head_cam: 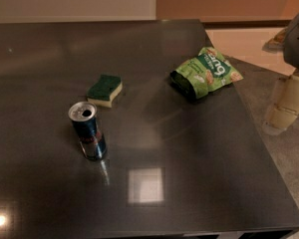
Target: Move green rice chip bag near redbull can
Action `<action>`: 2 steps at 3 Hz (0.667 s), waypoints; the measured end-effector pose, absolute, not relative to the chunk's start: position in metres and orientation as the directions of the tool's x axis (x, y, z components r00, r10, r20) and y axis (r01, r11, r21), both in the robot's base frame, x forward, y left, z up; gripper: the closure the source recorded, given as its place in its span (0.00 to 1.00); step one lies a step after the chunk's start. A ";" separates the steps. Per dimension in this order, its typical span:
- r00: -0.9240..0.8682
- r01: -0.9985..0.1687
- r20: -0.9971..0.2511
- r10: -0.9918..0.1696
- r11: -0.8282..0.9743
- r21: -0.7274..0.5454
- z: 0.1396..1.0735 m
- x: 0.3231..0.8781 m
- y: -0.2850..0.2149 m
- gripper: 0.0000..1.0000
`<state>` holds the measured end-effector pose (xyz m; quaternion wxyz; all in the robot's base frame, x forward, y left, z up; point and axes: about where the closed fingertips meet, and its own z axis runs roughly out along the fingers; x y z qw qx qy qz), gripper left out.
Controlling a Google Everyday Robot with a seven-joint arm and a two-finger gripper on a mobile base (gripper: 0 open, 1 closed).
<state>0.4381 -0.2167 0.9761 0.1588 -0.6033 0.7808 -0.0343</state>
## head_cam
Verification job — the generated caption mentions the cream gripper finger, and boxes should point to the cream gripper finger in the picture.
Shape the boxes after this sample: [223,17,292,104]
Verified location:
[262,69,299,135]

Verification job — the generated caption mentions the green rice chip bag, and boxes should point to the green rice chip bag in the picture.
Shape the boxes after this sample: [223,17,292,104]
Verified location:
[170,47,243,100]

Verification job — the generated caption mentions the blue redbull can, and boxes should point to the blue redbull can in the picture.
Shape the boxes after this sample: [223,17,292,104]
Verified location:
[68,102,107,160]

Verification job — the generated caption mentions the green yellow sponge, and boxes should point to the green yellow sponge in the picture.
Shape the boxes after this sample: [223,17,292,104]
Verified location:
[87,75,123,108]

